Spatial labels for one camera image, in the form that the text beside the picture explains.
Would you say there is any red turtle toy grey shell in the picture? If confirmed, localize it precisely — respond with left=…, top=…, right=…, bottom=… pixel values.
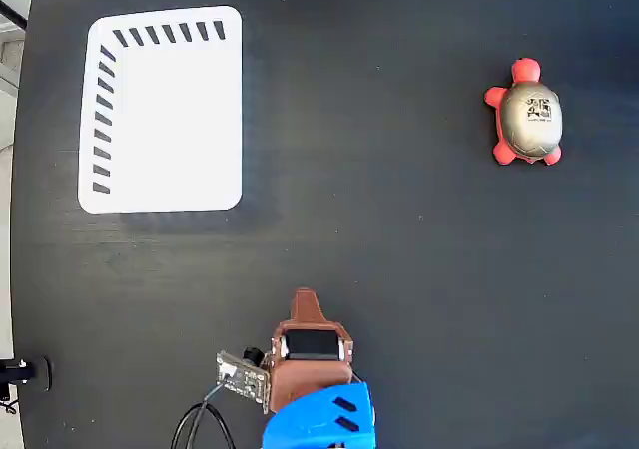
left=482, top=57, right=564, bottom=167

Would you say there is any white plastic tray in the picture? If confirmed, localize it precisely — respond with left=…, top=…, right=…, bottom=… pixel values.
left=77, top=4, right=245, bottom=216

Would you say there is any black table clamp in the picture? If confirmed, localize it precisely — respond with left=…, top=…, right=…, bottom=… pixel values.
left=0, top=355, right=54, bottom=393

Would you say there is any black bar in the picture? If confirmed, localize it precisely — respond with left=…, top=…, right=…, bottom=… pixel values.
left=0, top=0, right=29, bottom=29

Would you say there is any bare camera circuit board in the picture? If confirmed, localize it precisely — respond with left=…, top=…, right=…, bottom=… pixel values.
left=215, top=346, right=272, bottom=403

